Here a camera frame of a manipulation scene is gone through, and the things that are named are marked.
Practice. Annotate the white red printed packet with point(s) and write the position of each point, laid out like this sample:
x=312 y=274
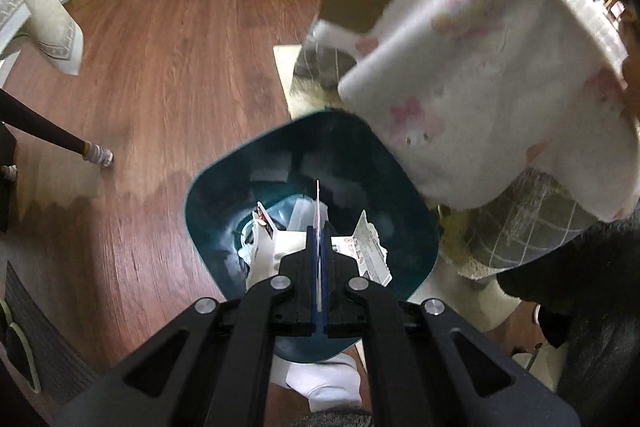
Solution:
x=264 y=222

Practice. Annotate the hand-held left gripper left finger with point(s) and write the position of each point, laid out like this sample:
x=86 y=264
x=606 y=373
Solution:
x=312 y=297

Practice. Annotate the dark ribbed floor mat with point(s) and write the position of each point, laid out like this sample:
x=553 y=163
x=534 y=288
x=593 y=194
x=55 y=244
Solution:
x=55 y=337

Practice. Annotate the person's white-socked foot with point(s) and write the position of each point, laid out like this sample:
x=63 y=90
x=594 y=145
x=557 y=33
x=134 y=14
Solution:
x=325 y=382

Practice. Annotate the beige patterned tablecloth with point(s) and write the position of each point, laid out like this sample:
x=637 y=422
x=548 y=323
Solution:
x=47 y=27

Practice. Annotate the dark teal trash bin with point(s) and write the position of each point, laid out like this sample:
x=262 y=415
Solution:
x=240 y=187

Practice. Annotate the beige floor mat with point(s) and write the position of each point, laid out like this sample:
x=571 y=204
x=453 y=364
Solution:
x=287 y=72

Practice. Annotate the white printed wrapper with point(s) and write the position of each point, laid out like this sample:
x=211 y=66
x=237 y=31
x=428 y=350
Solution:
x=370 y=252

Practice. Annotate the person's dark clothing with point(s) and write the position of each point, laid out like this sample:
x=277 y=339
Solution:
x=600 y=332

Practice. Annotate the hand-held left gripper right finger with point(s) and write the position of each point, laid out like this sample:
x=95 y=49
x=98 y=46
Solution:
x=325 y=297

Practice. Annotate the white pink printed blanket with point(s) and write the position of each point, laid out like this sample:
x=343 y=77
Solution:
x=475 y=82

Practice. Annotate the dark wooden table leg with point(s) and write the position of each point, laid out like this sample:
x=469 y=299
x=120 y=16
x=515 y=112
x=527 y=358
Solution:
x=55 y=137

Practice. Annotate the thin white card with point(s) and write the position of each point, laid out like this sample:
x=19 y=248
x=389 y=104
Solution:
x=318 y=217

